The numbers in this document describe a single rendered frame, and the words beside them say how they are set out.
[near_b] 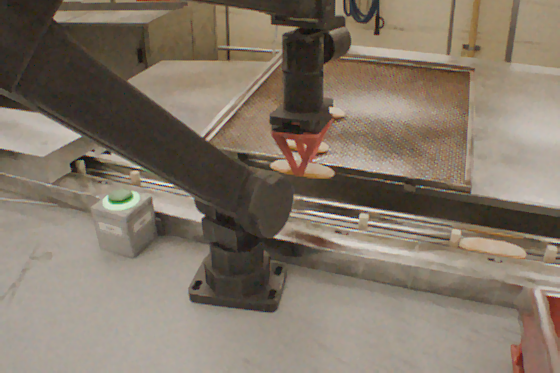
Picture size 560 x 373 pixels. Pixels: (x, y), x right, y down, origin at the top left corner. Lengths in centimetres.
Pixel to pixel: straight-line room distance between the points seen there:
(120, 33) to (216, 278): 302
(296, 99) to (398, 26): 376
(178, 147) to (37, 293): 36
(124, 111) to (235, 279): 29
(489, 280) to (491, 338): 7
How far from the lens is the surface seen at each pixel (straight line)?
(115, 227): 71
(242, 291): 60
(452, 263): 65
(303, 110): 64
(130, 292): 67
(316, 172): 69
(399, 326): 60
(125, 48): 351
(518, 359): 57
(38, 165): 91
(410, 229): 73
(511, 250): 71
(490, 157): 88
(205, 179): 48
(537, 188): 83
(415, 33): 437
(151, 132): 41
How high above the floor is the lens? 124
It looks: 25 degrees down
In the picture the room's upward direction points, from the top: straight up
